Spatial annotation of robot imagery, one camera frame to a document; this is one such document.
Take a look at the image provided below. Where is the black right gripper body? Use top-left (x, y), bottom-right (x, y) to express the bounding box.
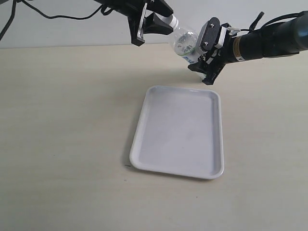
top-left (198, 23), bottom-right (237, 64)

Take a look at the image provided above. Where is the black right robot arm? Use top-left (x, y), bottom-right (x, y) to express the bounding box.
top-left (188, 11), bottom-right (308, 85)

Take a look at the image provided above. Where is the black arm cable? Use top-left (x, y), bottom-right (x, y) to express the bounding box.
top-left (0, 0), bottom-right (106, 41)
top-left (228, 11), bottom-right (308, 36)

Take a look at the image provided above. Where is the clear Gatorade drink bottle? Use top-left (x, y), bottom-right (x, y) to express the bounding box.
top-left (166, 14), bottom-right (210, 81)

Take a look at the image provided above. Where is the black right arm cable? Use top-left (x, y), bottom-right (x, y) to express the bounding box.
top-left (228, 11), bottom-right (308, 36)

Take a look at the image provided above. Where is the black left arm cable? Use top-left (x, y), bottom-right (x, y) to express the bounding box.
top-left (0, 0), bottom-right (106, 41)

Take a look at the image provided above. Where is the white plastic tray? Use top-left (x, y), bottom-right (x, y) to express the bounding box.
top-left (129, 86), bottom-right (224, 180)

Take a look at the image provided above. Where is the white bottle cap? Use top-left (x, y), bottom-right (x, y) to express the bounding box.
top-left (162, 14), bottom-right (179, 29)

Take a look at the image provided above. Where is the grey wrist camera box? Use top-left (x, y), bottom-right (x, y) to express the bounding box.
top-left (195, 17), bottom-right (227, 55)

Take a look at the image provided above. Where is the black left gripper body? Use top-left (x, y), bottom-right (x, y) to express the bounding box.
top-left (97, 0), bottom-right (153, 46)

